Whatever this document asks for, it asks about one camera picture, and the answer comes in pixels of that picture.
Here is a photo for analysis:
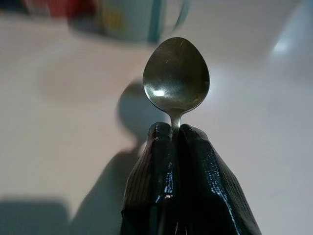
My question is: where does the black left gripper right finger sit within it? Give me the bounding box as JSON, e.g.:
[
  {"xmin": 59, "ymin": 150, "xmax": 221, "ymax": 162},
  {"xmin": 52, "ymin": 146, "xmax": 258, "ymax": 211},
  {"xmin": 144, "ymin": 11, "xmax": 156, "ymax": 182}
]
[{"xmin": 176, "ymin": 123, "xmax": 263, "ymax": 235}]

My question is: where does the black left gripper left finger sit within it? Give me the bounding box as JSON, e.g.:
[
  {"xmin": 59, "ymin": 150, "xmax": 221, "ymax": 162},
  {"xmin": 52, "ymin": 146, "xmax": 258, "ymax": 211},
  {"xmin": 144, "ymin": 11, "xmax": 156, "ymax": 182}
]
[{"xmin": 121, "ymin": 121, "xmax": 179, "ymax": 235}]

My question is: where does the silver metal spoon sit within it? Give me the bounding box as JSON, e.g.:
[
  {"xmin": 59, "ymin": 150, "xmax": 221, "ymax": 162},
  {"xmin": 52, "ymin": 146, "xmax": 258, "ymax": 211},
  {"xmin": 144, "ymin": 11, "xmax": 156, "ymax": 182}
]
[{"xmin": 142, "ymin": 37, "xmax": 211, "ymax": 134}]

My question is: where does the white mug with colourful print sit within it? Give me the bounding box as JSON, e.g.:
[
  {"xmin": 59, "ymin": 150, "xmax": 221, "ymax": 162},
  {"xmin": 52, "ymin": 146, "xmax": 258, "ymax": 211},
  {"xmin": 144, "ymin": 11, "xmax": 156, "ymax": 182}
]
[{"xmin": 67, "ymin": 0, "xmax": 192, "ymax": 43}]

